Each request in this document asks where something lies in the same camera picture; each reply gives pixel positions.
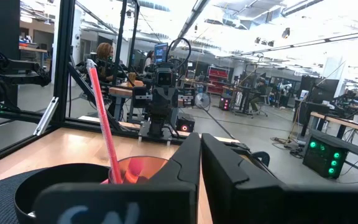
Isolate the black clamp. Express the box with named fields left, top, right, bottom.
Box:
left=251, top=151, right=270, bottom=168

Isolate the small round fan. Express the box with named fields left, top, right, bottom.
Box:
left=195, top=91, right=212, bottom=110

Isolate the black aluminium table frame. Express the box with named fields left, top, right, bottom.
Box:
left=0, top=0, right=242, bottom=170

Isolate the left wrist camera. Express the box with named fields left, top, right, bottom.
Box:
left=155, top=67, right=175, bottom=88

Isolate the person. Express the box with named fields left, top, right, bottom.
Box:
left=249, top=78, right=267, bottom=113
left=144, top=50, right=155, bottom=73
left=95, top=42, right=119, bottom=83

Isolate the red straw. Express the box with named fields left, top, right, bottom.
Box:
left=85, top=58, right=124, bottom=185

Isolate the black bowl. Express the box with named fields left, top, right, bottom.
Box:
left=13, top=163, right=112, bottom=224

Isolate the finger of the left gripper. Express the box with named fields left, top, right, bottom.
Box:
left=158, top=90, right=167, bottom=108
left=166, top=90, right=175, bottom=108

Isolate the computer monitor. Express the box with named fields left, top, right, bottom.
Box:
left=154, top=42, right=169, bottom=65

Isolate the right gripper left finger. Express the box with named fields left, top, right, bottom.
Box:
left=149, top=133, right=202, bottom=187

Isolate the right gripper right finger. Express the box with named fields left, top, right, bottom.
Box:
left=201, top=133, right=249, bottom=224

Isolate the silver frame bracket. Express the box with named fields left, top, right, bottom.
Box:
left=33, top=96, right=60, bottom=137

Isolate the long wooden-top desk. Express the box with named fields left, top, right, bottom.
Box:
left=309, top=111, right=358, bottom=139

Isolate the computer with green lights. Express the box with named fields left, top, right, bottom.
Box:
left=302, top=133, right=350, bottom=180

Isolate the orange faceted plastic cup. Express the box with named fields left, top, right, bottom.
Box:
left=109, top=155, right=170, bottom=185

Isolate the long linear ceiling light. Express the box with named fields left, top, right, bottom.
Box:
left=234, top=29, right=358, bottom=58

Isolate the wooden work table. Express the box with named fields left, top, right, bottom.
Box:
left=109, top=80, right=155, bottom=121

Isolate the red shelf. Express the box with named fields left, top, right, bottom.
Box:
left=208, top=65, right=230, bottom=95

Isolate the computer with pink lights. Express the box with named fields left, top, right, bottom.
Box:
left=218, top=95, right=233, bottom=111

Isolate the computer with red ring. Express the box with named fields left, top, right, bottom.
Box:
left=176, top=112, right=196, bottom=134

